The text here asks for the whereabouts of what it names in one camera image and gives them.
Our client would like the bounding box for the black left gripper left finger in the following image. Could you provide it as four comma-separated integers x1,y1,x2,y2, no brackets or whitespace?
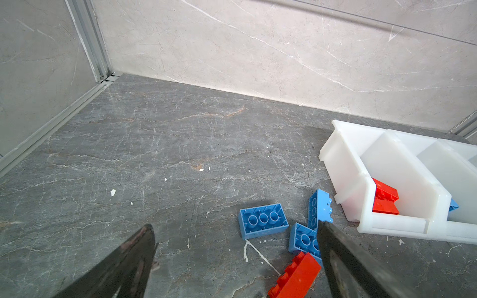
55,223,156,298

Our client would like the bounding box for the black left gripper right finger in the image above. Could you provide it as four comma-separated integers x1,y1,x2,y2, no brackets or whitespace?
318,221,417,298

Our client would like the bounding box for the red lego brick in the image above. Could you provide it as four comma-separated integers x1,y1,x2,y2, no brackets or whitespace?
373,178,399,202
372,199,399,215

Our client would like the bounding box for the blue lego brick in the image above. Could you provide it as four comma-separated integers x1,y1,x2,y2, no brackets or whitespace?
449,199,459,212

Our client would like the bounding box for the red brick near left gripper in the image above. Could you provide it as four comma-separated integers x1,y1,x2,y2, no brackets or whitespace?
268,252,322,298

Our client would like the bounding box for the blue brick studs down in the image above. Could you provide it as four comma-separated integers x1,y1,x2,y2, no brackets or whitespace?
288,223,323,266

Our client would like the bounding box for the blue brick upright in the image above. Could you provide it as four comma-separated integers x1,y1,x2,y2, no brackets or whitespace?
308,189,333,230

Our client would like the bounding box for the white left bin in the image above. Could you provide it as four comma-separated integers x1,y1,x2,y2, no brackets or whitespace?
319,120,451,241

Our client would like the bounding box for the white bin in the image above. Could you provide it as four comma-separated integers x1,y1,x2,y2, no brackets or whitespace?
393,130,477,245
319,120,451,241
440,139,477,166

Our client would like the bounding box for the blue brick far left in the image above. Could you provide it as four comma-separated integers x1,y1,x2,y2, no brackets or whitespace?
238,204,289,240

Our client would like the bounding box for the white middle bin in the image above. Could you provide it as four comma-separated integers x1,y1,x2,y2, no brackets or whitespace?
393,130,477,245

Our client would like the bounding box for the white right bin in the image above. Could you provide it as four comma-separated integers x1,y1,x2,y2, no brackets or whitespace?
440,139,477,166

